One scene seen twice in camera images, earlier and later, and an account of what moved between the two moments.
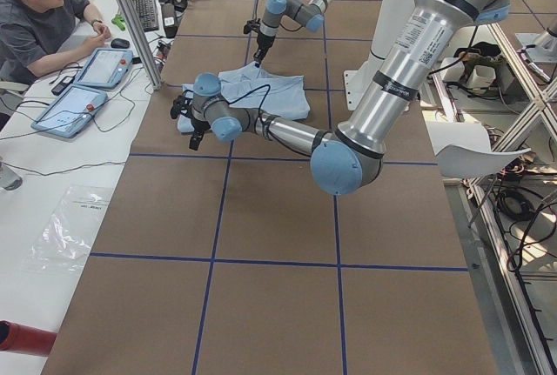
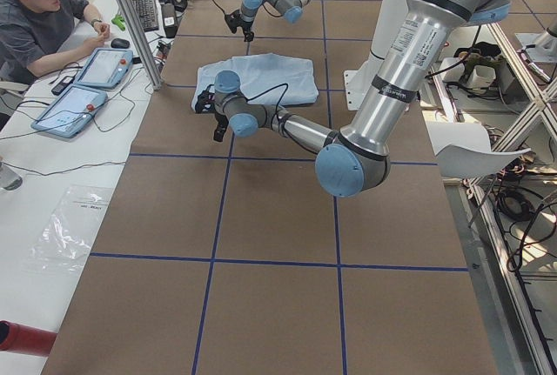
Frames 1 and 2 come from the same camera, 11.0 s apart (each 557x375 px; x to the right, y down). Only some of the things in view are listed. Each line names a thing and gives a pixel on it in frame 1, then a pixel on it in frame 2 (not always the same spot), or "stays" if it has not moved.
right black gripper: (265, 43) -> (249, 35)
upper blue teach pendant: (106, 68) stays
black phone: (62, 84) stays
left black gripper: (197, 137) -> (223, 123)
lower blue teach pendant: (69, 111) stays
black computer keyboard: (144, 5) stays
